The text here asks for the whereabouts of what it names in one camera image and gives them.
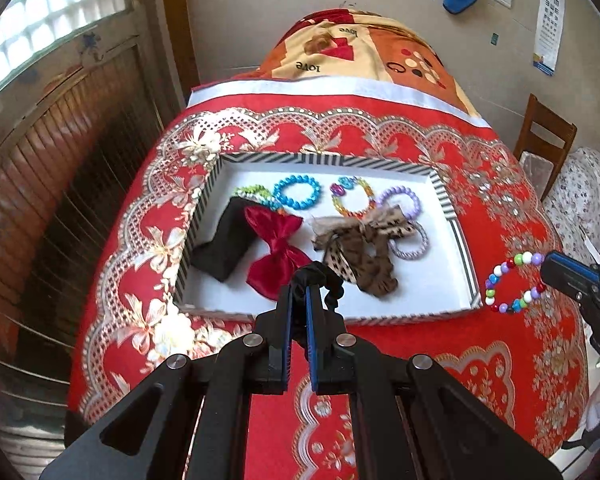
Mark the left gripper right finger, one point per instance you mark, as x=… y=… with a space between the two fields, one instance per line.
x=411 y=419

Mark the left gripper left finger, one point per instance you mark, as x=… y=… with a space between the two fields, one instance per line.
x=188 y=418

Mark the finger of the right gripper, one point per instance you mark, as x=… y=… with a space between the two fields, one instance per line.
x=577 y=280

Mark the red satin bow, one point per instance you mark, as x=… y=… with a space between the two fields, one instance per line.
x=273 y=271

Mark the black scrunchie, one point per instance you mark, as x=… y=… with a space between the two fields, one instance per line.
x=317 y=274

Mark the leopard print bow scrunchie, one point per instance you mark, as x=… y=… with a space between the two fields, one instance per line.
x=358 y=250

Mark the floral fabric cover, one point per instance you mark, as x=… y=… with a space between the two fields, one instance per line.
x=573 y=204

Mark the red floral bedspread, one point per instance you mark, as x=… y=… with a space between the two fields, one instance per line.
x=518 y=348

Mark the wooden chair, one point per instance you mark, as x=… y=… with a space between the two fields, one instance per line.
x=544 y=141

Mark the striped white tray box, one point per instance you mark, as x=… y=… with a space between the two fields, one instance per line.
x=433 y=267

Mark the eye chart poster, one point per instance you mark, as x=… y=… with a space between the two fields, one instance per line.
x=548 y=35

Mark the orange patterned blanket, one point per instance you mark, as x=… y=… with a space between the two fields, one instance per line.
x=354 y=43

